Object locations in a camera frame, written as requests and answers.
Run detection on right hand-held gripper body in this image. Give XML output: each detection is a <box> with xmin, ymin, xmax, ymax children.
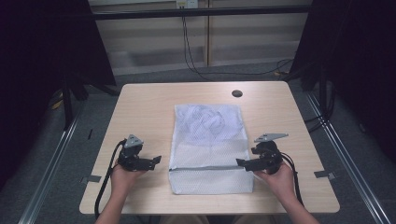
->
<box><xmin>251</xmin><ymin>133</ymin><xmax>289</xmax><ymax>175</ymax></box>

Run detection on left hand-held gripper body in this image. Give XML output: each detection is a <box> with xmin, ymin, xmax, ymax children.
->
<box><xmin>117</xmin><ymin>133</ymin><xmax>153</xmax><ymax>172</ymax></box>

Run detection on white mesh laundry bag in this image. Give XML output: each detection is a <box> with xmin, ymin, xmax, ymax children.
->
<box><xmin>168</xmin><ymin>103</ymin><xmax>255</xmax><ymax>196</ymax></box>

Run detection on person's left hand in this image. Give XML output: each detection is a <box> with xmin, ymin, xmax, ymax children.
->
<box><xmin>110</xmin><ymin>161</ymin><xmax>148</xmax><ymax>200</ymax></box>

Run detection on person's right hand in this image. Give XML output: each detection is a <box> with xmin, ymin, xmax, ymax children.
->
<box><xmin>253</xmin><ymin>161</ymin><xmax>297</xmax><ymax>203</ymax></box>

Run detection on grey tape strip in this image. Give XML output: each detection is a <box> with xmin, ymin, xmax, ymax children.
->
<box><xmin>79</xmin><ymin>175</ymin><xmax>103</xmax><ymax>185</ymax></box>
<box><xmin>313</xmin><ymin>170</ymin><xmax>336</xmax><ymax>181</ymax></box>

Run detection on person's right leg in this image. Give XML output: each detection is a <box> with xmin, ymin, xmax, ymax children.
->
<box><xmin>233</xmin><ymin>214</ymin><xmax>278</xmax><ymax>224</ymax></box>

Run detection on person's leg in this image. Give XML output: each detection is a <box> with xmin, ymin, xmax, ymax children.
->
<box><xmin>233</xmin><ymin>214</ymin><xmax>278</xmax><ymax>224</ymax></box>
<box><xmin>160</xmin><ymin>215</ymin><xmax>210</xmax><ymax>224</ymax></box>

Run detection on white crumpled garment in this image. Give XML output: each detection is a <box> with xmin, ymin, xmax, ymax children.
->
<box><xmin>180</xmin><ymin>105</ymin><xmax>228</xmax><ymax>138</ymax></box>

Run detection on person's left leg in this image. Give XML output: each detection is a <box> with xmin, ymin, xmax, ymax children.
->
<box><xmin>160</xmin><ymin>215</ymin><xmax>210</xmax><ymax>224</ymax></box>

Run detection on black metal stand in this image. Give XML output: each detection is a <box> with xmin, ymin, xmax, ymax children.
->
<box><xmin>283</xmin><ymin>62</ymin><xmax>336</xmax><ymax>125</ymax></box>
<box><xmin>60</xmin><ymin>73</ymin><xmax>120</xmax><ymax>132</ymax></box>

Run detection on yellow floor object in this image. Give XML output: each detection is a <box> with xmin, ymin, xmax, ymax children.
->
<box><xmin>50</xmin><ymin>90</ymin><xmax>64</xmax><ymax>110</ymax></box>

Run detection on black curtain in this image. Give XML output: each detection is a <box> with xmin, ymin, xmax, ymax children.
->
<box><xmin>290</xmin><ymin>0</ymin><xmax>396</xmax><ymax>163</ymax></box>
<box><xmin>0</xmin><ymin>0</ymin><xmax>117</xmax><ymax>191</ymax></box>

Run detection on black horizontal bar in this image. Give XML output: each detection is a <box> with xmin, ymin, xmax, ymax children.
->
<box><xmin>92</xmin><ymin>5</ymin><xmax>312</xmax><ymax>21</ymax></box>

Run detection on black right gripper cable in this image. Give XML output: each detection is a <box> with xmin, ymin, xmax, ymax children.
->
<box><xmin>278</xmin><ymin>151</ymin><xmax>304</xmax><ymax>207</ymax></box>

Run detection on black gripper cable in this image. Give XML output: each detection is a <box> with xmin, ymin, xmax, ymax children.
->
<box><xmin>278</xmin><ymin>151</ymin><xmax>304</xmax><ymax>207</ymax></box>
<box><xmin>93</xmin><ymin>138</ymin><xmax>128</xmax><ymax>219</ymax></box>

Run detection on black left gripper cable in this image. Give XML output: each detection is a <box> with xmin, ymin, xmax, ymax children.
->
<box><xmin>93</xmin><ymin>138</ymin><xmax>128</xmax><ymax>219</ymax></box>

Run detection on black floor cables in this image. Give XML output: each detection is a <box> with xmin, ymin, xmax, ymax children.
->
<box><xmin>304</xmin><ymin>83</ymin><xmax>336</xmax><ymax>134</ymax></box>

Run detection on aluminium floor rail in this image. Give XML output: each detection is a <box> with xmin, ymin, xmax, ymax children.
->
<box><xmin>18</xmin><ymin>105</ymin><xmax>82</xmax><ymax>224</ymax></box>
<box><xmin>304</xmin><ymin>91</ymin><xmax>392</xmax><ymax>224</ymax></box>

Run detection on black hanging cables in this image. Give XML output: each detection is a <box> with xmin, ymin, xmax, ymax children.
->
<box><xmin>181</xmin><ymin>15</ymin><xmax>294</xmax><ymax>82</ymax></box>

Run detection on white wall socket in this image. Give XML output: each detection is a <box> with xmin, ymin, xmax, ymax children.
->
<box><xmin>176</xmin><ymin>0</ymin><xmax>199</xmax><ymax>9</ymax></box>

